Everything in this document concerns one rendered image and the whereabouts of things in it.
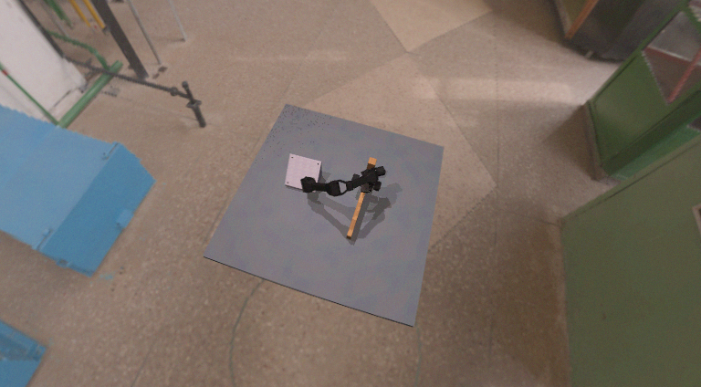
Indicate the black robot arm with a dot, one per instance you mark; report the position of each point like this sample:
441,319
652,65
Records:
333,188

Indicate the brown wooden board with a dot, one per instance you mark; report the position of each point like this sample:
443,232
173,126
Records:
355,216

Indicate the brown wooden post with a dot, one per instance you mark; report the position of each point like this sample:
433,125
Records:
371,163

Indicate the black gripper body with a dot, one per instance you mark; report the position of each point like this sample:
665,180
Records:
376,185

